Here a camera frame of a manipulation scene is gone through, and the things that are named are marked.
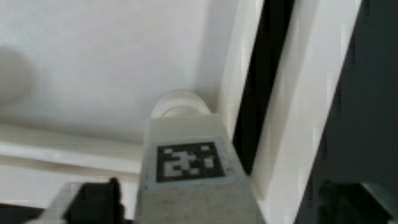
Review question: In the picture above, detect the white table leg with tag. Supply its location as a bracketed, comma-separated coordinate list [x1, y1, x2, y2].
[134, 91, 266, 224]

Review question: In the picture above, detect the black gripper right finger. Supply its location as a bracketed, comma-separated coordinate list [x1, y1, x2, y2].
[316, 181, 395, 224]

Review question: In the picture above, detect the white square table top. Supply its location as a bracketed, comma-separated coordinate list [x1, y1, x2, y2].
[0, 0, 262, 224]

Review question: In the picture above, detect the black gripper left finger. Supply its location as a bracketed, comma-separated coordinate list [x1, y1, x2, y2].
[61, 178, 125, 224]

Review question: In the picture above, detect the white U-shaped obstacle fence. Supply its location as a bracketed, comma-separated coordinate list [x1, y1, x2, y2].
[250, 0, 362, 224]

